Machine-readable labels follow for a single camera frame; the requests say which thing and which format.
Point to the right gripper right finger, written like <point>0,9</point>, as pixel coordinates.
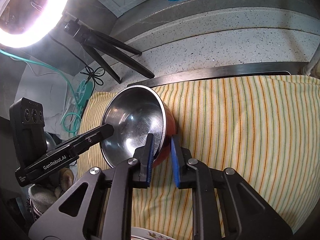
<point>224,206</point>

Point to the black tripod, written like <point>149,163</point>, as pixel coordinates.
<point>93,42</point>

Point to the floral plate pink flowers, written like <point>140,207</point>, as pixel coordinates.
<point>142,233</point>

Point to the ring light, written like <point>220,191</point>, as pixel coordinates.
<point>26,22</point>

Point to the gloved left hand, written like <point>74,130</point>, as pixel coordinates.
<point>44,195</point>

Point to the teal round power strip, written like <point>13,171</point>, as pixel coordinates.
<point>84,92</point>

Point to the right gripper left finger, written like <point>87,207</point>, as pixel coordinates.
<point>98,206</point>

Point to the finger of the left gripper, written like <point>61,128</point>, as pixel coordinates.
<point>81,143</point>

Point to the red steel bowl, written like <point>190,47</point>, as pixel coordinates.
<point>135,112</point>

